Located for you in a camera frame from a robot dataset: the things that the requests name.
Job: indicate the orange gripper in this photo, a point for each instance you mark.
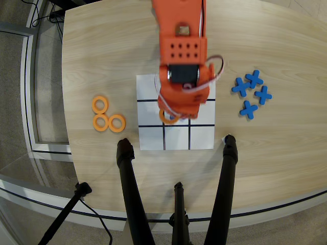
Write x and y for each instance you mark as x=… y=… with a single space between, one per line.
x=184 y=111

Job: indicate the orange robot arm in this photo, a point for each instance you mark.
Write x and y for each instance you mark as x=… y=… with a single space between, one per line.
x=178 y=30

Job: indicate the small white paper tag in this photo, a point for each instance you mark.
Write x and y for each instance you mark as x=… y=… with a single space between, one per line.
x=223 y=140

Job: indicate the white tic-tac-toe grid paper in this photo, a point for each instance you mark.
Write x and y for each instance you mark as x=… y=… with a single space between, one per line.
x=150 y=137

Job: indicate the thick black tripod leg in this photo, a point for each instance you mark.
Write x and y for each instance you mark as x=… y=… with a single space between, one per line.
x=224 y=183
x=130 y=183

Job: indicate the slim black stand pole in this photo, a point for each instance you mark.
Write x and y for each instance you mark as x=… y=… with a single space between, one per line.
x=64 y=214

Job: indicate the grey metal partition frame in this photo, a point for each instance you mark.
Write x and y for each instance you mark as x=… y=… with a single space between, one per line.
x=26 y=102

